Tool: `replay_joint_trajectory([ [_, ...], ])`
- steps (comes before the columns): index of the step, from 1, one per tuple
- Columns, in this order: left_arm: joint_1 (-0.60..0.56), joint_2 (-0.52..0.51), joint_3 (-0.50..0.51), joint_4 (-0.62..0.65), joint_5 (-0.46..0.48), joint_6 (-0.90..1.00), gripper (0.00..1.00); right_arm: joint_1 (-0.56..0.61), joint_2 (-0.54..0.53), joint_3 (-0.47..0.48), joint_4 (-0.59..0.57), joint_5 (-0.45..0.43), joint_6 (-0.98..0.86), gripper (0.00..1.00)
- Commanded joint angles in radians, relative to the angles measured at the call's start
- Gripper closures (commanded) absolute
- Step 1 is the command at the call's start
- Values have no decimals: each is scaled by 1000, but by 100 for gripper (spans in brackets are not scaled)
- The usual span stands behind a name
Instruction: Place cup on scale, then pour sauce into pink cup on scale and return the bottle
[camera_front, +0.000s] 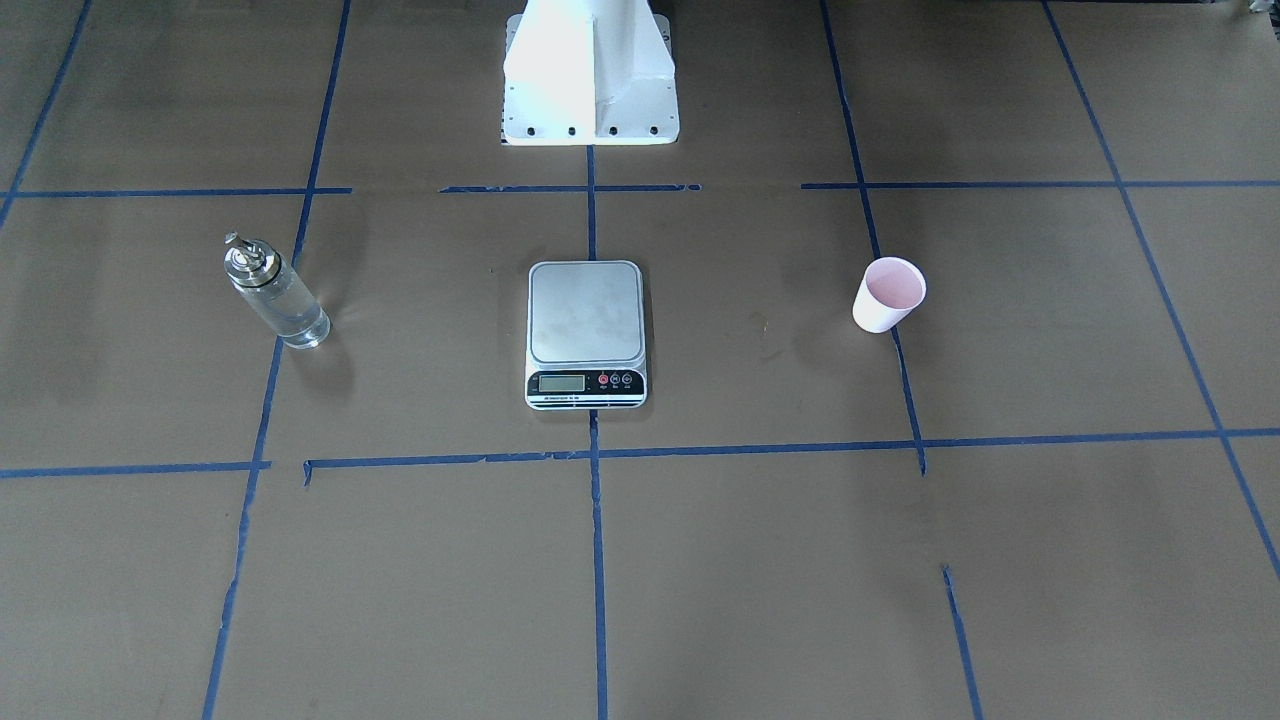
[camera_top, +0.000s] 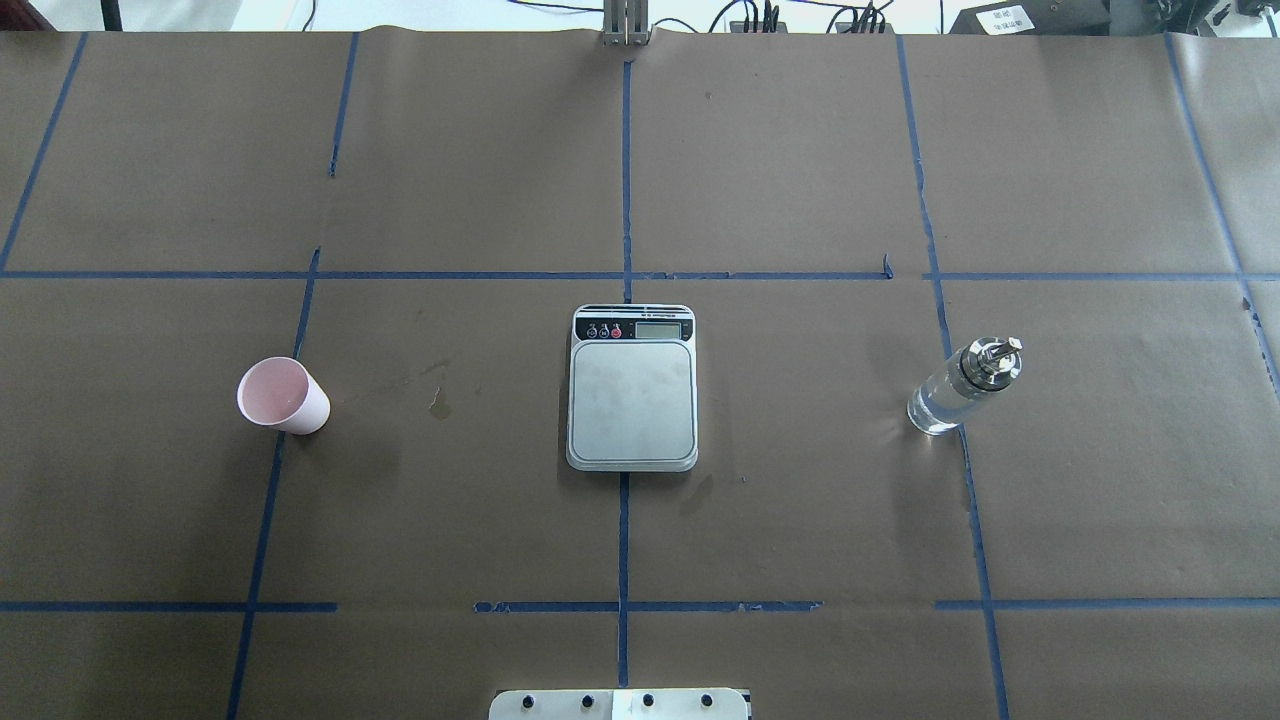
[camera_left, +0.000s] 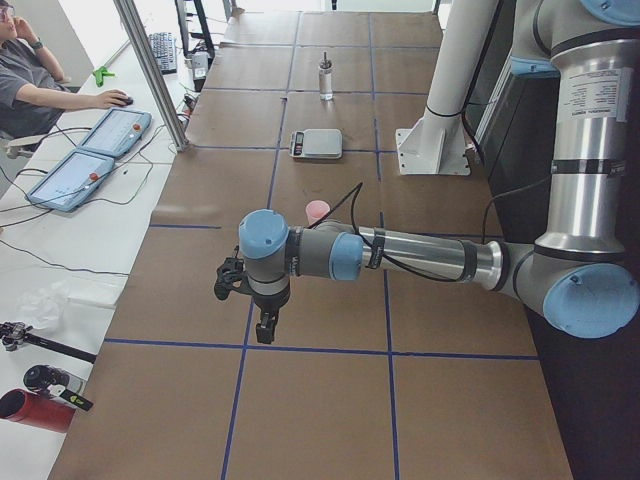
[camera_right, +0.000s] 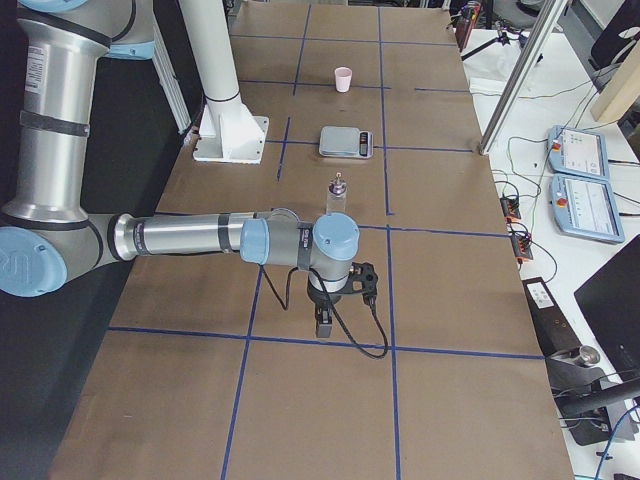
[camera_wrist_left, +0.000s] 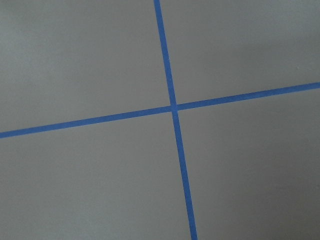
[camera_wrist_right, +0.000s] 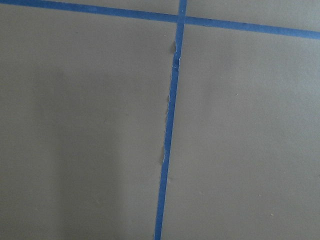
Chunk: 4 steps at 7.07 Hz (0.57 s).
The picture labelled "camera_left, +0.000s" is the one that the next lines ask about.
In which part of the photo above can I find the black rod tool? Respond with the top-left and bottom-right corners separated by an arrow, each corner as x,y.
1,322 -> 97,364

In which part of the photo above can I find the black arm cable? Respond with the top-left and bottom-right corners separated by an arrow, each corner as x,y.
311,181 -> 551,281

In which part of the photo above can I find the glass sauce bottle steel spout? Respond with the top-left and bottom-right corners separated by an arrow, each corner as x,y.
318,51 -> 333,101

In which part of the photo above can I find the black cabinet beside table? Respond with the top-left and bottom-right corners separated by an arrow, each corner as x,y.
465,1 -> 559,243

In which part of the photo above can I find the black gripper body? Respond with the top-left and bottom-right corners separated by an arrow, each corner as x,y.
249,277 -> 291,313

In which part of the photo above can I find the near blue teach pendant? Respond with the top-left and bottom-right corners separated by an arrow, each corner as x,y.
25,149 -> 115,213

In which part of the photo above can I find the black silver cylinder tool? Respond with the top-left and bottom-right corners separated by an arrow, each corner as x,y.
23,365 -> 93,412

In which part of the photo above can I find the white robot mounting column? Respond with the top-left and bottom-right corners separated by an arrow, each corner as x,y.
396,0 -> 499,176

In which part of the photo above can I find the black keyboard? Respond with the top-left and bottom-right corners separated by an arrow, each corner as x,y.
148,32 -> 178,75

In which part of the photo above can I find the black computer mouse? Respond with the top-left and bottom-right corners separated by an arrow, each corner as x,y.
114,96 -> 134,106

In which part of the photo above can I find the blue teach pendant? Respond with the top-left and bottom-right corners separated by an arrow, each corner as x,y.
77,107 -> 152,159
25,149 -> 115,213

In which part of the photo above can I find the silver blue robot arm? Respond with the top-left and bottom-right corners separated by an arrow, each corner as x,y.
214,1 -> 639,344

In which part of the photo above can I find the far blue teach pendant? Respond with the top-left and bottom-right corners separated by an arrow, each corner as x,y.
77,107 -> 152,159

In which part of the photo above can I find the aluminium frame post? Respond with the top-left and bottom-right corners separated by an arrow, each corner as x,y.
113,0 -> 189,152

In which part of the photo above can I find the small white box device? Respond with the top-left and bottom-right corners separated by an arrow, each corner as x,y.
191,51 -> 209,92

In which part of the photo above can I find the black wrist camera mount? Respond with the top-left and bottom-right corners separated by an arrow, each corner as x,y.
213,245 -> 252,301

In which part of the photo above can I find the silver digital kitchen scale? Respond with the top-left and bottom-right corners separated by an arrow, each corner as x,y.
289,129 -> 343,160

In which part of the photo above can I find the crumpled white plastic bag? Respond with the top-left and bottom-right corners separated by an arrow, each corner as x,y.
16,281 -> 69,331

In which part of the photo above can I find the green plastic clamp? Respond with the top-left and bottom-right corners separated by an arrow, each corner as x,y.
92,66 -> 116,88

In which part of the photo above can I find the pink plastic cup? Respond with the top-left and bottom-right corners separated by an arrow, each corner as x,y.
305,200 -> 331,226

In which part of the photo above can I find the seated person grey shirt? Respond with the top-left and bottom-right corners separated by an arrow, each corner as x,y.
1,1 -> 128,138

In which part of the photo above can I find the red cylinder tube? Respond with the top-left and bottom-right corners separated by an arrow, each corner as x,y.
1,389 -> 74,433

